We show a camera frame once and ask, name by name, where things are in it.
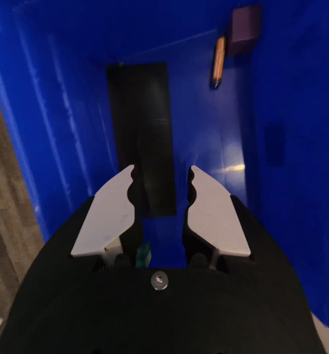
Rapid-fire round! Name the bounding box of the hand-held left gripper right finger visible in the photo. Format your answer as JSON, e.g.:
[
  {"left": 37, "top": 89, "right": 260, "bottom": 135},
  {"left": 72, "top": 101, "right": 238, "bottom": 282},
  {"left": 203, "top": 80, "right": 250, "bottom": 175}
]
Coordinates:
[{"left": 182, "top": 165, "right": 251, "bottom": 270}]

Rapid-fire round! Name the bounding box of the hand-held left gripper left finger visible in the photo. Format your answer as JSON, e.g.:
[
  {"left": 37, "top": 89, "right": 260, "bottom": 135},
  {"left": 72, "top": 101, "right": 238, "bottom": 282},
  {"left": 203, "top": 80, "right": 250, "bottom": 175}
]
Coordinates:
[{"left": 70, "top": 164, "right": 143, "bottom": 268}]

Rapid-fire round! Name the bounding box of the black rectangular slab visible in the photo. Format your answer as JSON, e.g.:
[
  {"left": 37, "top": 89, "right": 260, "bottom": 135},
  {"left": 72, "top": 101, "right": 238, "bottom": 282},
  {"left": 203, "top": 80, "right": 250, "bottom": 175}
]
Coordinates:
[{"left": 106, "top": 63, "right": 177, "bottom": 217}]

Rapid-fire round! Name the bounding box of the blue plastic bin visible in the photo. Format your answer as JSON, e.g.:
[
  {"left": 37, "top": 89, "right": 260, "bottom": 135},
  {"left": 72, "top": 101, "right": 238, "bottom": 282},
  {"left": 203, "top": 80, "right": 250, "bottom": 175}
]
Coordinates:
[{"left": 0, "top": 0, "right": 329, "bottom": 339}]

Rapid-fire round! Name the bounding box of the small green block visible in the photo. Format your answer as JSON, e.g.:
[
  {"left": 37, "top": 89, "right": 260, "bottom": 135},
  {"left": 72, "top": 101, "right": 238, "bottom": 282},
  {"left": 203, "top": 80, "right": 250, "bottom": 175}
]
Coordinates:
[{"left": 135, "top": 243, "right": 152, "bottom": 268}]

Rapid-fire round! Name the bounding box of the orange pencil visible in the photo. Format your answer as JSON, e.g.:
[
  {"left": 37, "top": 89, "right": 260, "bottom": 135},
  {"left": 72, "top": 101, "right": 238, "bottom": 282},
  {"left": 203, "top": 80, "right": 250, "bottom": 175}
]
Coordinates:
[{"left": 212, "top": 36, "right": 226, "bottom": 89}]

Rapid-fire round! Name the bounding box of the purple block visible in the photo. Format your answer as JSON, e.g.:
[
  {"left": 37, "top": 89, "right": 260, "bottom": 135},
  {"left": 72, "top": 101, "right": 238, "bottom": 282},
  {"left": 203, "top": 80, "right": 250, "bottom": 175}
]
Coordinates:
[{"left": 227, "top": 6, "right": 262, "bottom": 56}]

